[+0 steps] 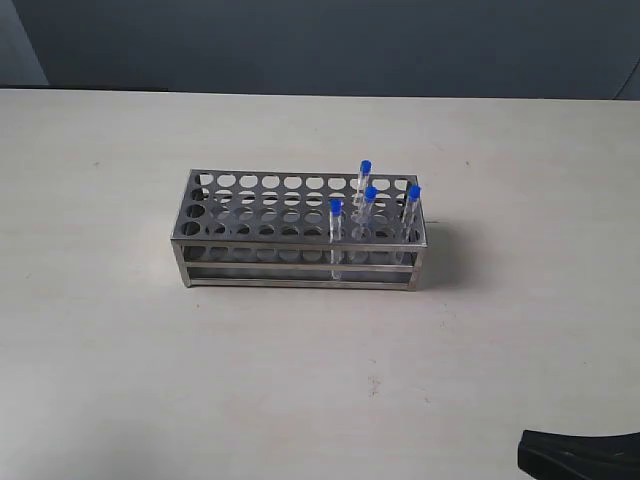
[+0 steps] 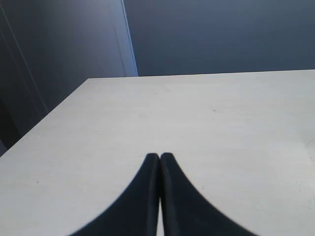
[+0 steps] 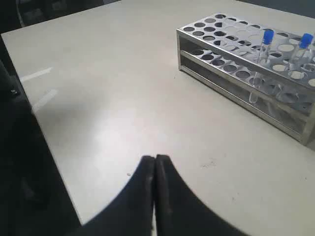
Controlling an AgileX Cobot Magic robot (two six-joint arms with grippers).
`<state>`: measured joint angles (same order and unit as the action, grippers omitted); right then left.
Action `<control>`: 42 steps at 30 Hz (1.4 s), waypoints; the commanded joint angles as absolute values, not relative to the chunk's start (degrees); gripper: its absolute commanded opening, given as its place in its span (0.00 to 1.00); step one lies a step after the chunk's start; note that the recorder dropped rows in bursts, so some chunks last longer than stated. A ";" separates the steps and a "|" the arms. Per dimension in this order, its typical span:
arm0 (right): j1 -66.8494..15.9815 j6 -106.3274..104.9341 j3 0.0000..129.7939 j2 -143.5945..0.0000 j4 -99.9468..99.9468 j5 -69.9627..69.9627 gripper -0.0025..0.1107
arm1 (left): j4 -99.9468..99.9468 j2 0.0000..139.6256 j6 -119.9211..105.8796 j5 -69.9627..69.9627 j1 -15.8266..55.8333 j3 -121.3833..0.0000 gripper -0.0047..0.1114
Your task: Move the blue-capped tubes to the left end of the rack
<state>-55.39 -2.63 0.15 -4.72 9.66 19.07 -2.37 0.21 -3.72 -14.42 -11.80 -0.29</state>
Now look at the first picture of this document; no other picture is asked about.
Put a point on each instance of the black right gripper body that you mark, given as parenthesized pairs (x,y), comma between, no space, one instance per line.
(553,456)

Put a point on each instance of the stainless steel test tube rack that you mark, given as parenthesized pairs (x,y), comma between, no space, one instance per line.
(237,228)

